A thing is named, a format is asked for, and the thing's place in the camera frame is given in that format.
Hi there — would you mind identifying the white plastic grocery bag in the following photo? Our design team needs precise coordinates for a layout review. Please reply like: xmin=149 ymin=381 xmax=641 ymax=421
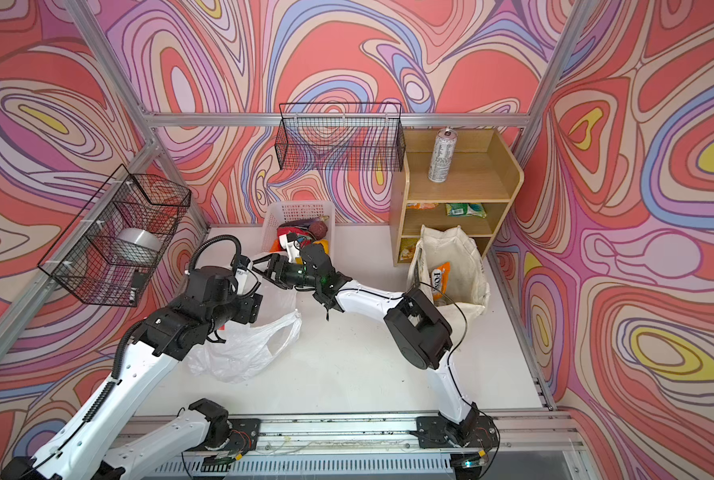
xmin=185 ymin=270 xmax=302 ymax=383

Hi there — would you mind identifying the black wire basket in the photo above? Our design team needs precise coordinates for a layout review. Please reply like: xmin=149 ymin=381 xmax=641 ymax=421
xmin=274 ymin=101 xmax=405 ymax=172
xmin=38 ymin=165 xmax=191 ymax=307

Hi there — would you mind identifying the black wire basket left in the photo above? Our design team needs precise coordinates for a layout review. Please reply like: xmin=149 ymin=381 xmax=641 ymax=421
xmin=38 ymin=165 xmax=191 ymax=307

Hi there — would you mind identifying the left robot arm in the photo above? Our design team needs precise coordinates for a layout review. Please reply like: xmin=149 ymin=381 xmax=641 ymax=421
xmin=0 ymin=234 xmax=262 ymax=479

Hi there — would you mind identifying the white plastic perforated basket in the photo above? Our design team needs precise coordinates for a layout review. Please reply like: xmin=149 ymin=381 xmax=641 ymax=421
xmin=259 ymin=200 xmax=336 ymax=255

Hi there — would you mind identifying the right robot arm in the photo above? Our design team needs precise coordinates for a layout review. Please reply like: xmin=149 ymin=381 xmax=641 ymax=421
xmin=253 ymin=244 xmax=480 ymax=448

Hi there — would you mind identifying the yellow corn chips bag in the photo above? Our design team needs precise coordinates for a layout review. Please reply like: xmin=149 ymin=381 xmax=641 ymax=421
xmin=398 ymin=237 xmax=419 ymax=263

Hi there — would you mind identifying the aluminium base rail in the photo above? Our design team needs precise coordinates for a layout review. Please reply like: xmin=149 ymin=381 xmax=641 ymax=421
xmin=80 ymin=410 xmax=592 ymax=480

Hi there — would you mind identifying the dark red toy fruit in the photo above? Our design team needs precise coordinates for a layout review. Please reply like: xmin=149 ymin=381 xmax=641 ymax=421
xmin=308 ymin=220 xmax=329 ymax=240

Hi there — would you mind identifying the cream canvas tote bag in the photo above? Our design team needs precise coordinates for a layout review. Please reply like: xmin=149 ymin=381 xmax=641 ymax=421
xmin=407 ymin=226 xmax=490 ymax=320

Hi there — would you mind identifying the silver drink can back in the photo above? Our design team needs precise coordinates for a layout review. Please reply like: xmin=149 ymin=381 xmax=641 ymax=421
xmin=428 ymin=128 xmax=458 ymax=183

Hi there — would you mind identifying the black wire basket back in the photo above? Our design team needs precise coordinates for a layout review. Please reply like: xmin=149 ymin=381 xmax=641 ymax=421
xmin=274 ymin=101 xmax=405 ymax=172

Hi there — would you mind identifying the green snack bag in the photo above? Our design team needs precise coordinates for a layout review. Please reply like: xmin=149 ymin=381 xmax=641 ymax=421
xmin=445 ymin=203 xmax=487 ymax=218

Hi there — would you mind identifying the wooden shelf unit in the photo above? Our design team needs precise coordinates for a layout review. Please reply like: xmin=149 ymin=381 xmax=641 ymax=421
xmin=389 ymin=128 xmax=524 ymax=264

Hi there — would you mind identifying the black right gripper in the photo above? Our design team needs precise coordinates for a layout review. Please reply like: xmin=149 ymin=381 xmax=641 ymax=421
xmin=248 ymin=253 xmax=321 ymax=288

